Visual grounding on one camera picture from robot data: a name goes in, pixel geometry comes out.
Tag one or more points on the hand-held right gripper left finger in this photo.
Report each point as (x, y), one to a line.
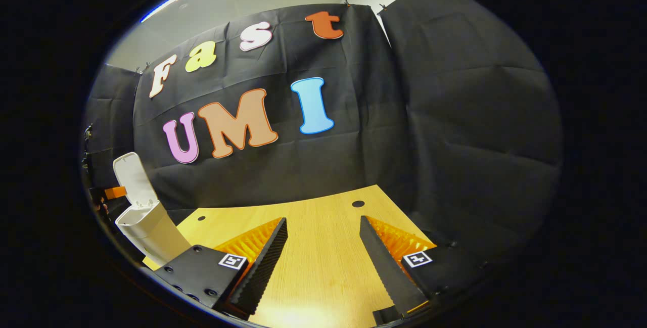
(265, 262)

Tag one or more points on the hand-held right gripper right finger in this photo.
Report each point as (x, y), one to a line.
(386, 267)

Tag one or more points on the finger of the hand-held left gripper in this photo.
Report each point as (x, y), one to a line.
(116, 192)

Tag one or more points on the white desktop garbage bin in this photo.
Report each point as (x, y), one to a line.
(151, 232)

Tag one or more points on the wooden desktop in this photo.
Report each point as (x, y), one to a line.
(323, 247)

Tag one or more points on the black backdrop cloth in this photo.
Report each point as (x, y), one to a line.
(455, 115)

